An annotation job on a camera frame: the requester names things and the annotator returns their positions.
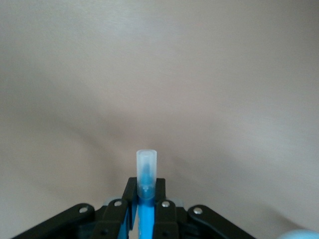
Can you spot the translucent blue plastic cup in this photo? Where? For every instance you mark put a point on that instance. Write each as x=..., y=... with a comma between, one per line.
x=299, y=235

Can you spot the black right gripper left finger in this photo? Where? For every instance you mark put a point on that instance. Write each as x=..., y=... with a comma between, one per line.
x=109, y=219

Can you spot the brown table cover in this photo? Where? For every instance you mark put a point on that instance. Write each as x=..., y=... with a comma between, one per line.
x=159, y=74

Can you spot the blue marker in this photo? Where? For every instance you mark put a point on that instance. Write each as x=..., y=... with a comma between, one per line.
x=145, y=174

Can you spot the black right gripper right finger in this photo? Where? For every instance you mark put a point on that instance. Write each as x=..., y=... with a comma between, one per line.
x=169, y=219

